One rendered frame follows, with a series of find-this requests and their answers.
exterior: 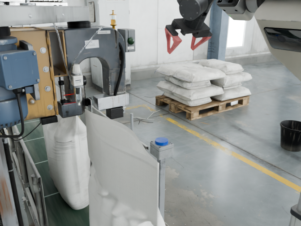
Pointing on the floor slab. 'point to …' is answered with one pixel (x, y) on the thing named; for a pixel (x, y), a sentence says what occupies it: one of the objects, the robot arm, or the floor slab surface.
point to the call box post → (161, 186)
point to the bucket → (290, 135)
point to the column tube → (6, 193)
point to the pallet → (219, 107)
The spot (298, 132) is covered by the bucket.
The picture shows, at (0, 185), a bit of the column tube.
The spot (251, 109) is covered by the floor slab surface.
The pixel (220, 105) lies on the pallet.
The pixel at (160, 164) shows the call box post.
